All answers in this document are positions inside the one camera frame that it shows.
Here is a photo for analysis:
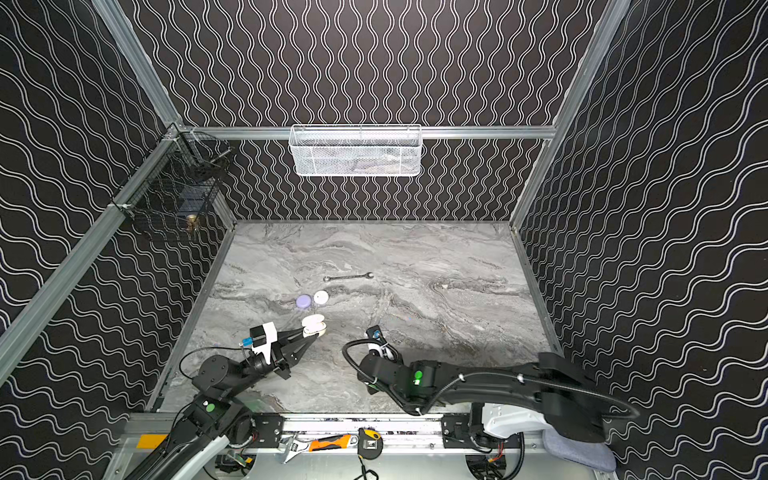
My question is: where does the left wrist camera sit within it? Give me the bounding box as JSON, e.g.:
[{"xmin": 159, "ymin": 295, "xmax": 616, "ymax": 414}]
[{"xmin": 239, "ymin": 322, "xmax": 278, "ymax": 364}]

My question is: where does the purple earbud charging case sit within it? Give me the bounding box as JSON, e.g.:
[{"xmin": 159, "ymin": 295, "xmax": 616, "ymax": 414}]
[{"xmin": 295, "ymin": 294, "xmax": 313, "ymax": 309}]

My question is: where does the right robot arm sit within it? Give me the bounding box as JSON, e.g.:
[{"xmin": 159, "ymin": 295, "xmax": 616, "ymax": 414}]
[{"xmin": 344, "ymin": 352, "xmax": 640, "ymax": 443}]

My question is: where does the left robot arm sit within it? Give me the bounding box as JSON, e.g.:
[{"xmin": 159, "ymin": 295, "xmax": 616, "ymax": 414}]
[{"xmin": 126, "ymin": 325, "xmax": 324, "ymax": 479}]

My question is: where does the black yellow tape measure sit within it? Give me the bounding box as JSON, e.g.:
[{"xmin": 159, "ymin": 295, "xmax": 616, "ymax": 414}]
[{"xmin": 357, "ymin": 428, "xmax": 384, "ymax": 460}]

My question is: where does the brass padlock in basket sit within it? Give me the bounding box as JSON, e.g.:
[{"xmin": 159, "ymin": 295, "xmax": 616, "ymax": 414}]
[{"xmin": 186, "ymin": 214, "xmax": 199, "ymax": 234}]

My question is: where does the orange adjustable wrench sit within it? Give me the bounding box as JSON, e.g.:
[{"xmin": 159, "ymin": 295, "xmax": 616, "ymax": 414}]
[{"xmin": 280, "ymin": 434, "xmax": 359, "ymax": 464}]

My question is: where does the white wire mesh basket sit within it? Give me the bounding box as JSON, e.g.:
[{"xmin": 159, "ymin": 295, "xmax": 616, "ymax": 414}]
[{"xmin": 288, "ymin": 124, "xmax": 424, "ymax": 177}]

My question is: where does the grey cloth pad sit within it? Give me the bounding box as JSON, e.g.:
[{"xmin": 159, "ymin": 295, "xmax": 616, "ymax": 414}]
[{"xmin": 542, "ymin": 429, "xmax": 617, "ymax": 473}]

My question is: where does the black wire basket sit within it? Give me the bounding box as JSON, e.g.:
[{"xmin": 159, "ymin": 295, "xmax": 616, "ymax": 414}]
[{"xmin": 117, "ymin": 132, "xmax": 233, "ymax": 244}]

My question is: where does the yellow label plate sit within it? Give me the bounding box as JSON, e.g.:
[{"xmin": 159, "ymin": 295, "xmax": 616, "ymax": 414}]
[{"xmin": 137, "ymin": 434, "xmax": 167, "ymax": 450}]

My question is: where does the white earbud charging case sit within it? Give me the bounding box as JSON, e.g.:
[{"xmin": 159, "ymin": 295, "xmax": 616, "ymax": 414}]
[{"xmin": 313, "ymin": 290, "xmax": 330, "ymax": 305}]

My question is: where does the silver combination wrench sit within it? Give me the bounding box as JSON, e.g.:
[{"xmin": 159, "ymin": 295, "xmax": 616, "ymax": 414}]
[{"xmin": 323, "ymin": 272, "xmax": 374, "ymax": 282}]

